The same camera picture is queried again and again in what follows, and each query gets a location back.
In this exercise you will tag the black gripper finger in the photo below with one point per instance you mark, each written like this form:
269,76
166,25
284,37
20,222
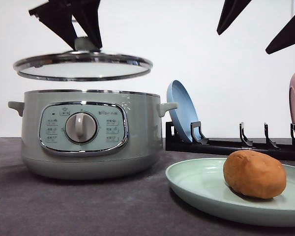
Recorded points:
85,12
283,39
57,16
231,10

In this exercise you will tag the glass steamer lid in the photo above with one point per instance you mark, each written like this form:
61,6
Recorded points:
87,62

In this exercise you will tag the brown potato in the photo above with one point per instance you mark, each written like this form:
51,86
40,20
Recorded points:
254,174

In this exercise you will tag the green plate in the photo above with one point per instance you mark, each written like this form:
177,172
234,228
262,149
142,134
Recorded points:
202,184

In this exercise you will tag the blue plate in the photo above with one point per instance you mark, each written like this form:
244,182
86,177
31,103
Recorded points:
186,112

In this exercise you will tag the black plate rack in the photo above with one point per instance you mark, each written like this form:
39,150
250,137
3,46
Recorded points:
200,144

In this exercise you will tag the green electric steamer pot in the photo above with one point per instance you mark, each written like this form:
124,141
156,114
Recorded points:
91,134

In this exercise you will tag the dark grey table mat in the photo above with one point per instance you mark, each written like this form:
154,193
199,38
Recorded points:
35,204

